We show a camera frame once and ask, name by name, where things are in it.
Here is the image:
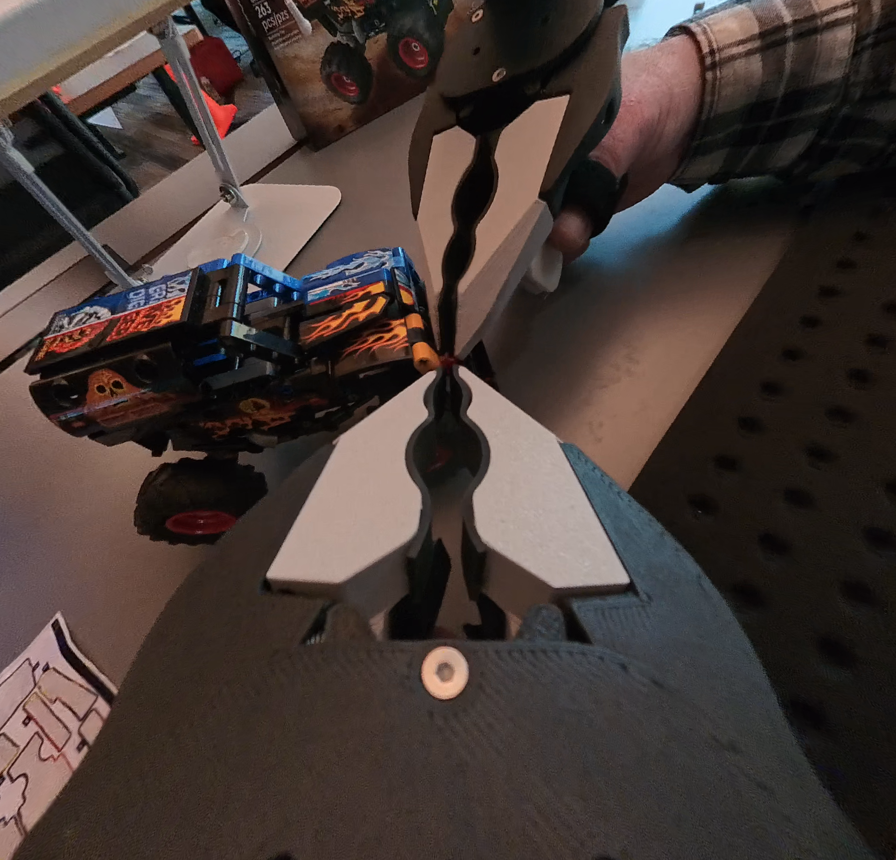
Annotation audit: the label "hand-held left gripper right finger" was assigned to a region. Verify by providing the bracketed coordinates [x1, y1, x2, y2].
[448, 368, 632, 640]

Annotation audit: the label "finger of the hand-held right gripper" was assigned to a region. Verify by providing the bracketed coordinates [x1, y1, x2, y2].
[418, 125, 485, 337]
[448, 93, 571, 358]

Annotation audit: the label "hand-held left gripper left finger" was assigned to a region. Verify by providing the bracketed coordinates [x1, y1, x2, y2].
[265, 370, 449, 642]

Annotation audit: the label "red rim toy wheel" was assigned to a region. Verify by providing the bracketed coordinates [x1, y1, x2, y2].
[412, 422, 485, 486]

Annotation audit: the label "brick-built monster truck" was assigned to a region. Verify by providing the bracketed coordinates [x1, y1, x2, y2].
[24, 246, 501, 546]

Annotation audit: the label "grey desk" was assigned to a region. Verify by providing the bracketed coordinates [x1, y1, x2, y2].
[0, 97, 799, 693]

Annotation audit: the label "person's right hand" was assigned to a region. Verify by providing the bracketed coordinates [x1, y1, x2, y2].
[548, 34, 706, 262]

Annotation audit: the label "monster truck toy box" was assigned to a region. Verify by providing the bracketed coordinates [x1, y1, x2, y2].
[218, 0, 463, 150]

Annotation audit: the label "white book stand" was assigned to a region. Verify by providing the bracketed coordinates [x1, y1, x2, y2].
[0, 0, 343, 287]

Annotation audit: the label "orange traffic cone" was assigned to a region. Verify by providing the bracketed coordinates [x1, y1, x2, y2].
[162, 62, 239, 140]

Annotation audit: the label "red tote bag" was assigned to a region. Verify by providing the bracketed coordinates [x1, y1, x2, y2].
[188, 35, 245, 98]

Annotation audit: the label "dark perforated chair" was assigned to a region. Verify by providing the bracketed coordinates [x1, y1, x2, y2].
[630, 195, 896, 860]

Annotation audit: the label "wooden table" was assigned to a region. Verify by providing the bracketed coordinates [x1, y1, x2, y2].
[52, 27, 204, 115]

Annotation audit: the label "sticker sheet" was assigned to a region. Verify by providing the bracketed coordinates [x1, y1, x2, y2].
[0, 611, 119, 860]

